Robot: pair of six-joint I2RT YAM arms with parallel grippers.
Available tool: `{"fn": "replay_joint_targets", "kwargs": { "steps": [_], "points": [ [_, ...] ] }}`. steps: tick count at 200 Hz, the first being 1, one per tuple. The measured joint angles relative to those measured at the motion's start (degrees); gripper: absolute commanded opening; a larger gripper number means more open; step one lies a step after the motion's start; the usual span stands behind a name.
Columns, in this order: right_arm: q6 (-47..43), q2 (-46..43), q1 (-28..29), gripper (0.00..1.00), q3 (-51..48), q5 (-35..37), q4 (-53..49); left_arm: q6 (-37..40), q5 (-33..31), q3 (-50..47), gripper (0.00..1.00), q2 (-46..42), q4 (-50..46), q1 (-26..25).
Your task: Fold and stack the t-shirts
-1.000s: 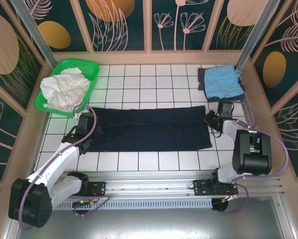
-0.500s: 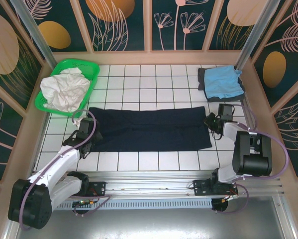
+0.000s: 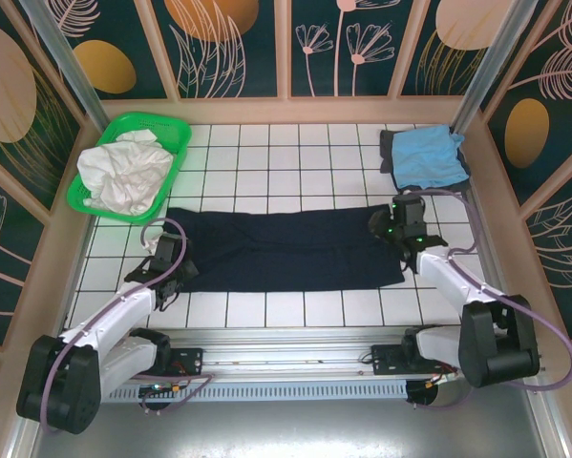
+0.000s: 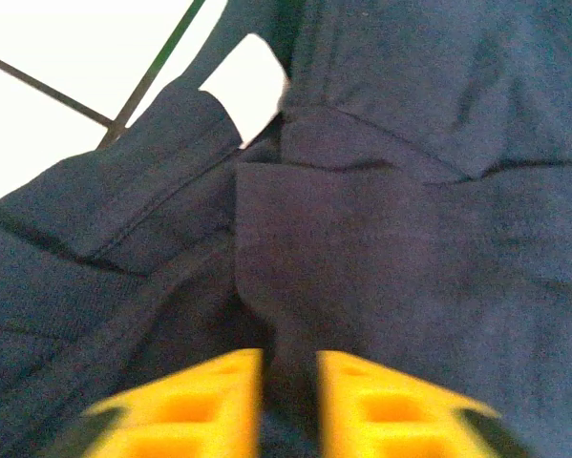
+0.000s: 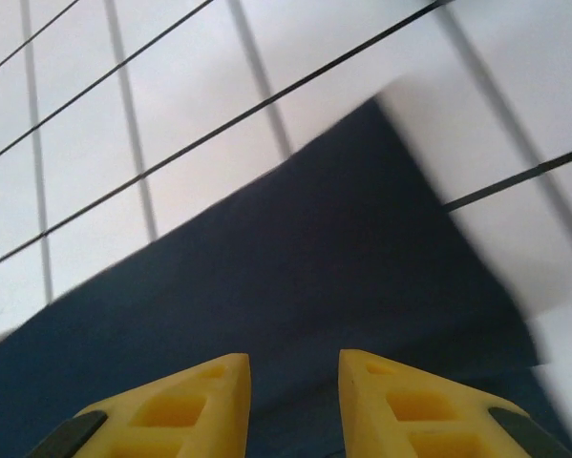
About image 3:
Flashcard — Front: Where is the navy blue t-shirt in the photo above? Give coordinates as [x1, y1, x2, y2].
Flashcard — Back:
[162, 205, 407, 294]

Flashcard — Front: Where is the grey folded t-shirt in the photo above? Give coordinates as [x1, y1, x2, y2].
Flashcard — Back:
[378, 128, 474, 198]

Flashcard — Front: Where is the light blue folded t-shirt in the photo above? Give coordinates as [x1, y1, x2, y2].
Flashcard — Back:
[391, 124, 470, 190]

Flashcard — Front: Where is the white crumpled t-shirt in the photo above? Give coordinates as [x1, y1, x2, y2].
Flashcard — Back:
[76, 129, 177, 217]

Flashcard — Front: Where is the small controller board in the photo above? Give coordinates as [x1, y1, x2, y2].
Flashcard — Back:
[138, 382, 185, 399]

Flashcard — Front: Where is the green plastic basket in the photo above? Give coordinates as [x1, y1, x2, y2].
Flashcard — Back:
[66, 111, 193, 226]

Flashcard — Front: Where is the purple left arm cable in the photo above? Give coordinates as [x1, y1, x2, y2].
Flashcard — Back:
[38, 217, 216, 437]

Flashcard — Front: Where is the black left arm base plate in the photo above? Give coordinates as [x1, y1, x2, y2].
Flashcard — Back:
[163, 346, 205, 381]

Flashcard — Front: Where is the aluminium side rail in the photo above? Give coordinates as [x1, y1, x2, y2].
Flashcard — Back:
[455, 136, 517, 335]

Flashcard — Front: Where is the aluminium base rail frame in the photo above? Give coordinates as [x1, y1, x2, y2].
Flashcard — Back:
[51, 326, 545, 384]

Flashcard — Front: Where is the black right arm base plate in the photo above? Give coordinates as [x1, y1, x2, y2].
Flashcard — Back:
[370, 342, 413, 379]

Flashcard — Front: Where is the slotted grey cable duct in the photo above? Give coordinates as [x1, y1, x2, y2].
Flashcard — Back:
[101, 380, 410, 403]

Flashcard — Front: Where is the aluminium corner post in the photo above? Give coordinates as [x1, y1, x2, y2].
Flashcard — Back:
[450, 0, 540, 140]
[16, 0, 109, 128]

